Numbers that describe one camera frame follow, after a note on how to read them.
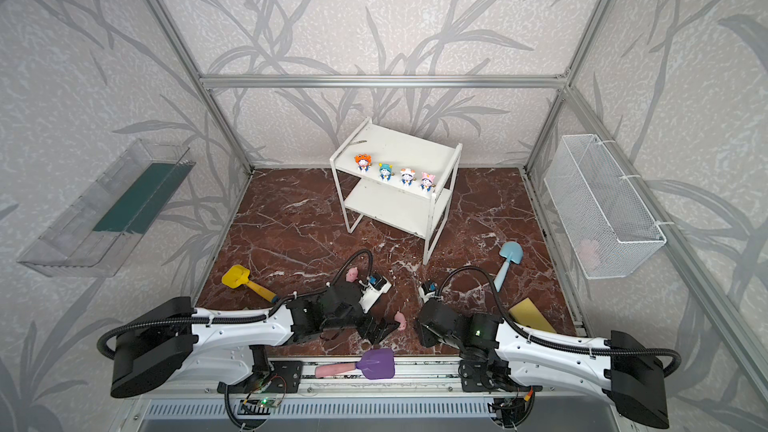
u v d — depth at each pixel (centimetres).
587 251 73
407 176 69
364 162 72
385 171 71
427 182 68
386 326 70
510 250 96
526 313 85
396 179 72
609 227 61
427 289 72
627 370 46
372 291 70
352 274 90
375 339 69
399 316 82
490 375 65
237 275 89
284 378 72
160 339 46
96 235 64
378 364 76
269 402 70
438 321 59
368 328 68
